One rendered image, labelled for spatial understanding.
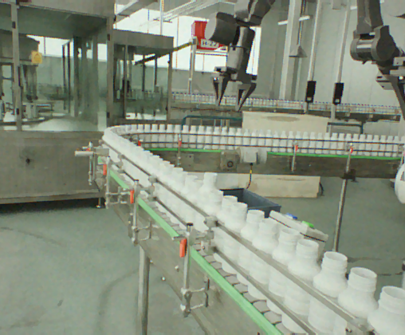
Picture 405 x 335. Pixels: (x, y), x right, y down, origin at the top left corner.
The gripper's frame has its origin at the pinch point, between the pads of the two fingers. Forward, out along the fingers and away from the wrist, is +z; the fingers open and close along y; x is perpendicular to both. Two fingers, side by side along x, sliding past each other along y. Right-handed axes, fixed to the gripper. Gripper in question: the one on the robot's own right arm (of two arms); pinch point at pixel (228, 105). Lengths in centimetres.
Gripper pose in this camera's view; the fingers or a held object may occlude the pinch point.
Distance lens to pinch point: 101.0
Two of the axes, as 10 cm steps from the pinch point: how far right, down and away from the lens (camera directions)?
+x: 4.4, 2.3, -8.7
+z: -2.1, 9.7, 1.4
